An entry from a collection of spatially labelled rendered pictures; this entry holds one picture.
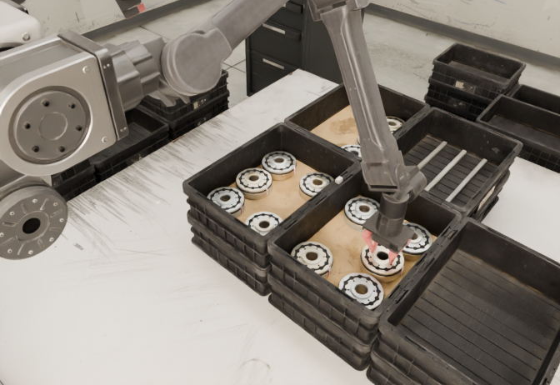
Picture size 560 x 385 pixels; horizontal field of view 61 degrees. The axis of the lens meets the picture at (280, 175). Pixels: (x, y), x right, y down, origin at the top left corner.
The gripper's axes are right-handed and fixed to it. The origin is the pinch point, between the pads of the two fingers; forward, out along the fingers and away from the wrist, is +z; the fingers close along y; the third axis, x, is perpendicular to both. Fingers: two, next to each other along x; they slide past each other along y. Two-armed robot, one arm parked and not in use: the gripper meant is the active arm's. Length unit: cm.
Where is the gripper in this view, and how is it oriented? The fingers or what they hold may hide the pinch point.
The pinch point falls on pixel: (382, 254)
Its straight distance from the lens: 118.6
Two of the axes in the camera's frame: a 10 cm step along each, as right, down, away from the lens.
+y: -7.5, -4.3, 5.1
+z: 0.0, 7.7, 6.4
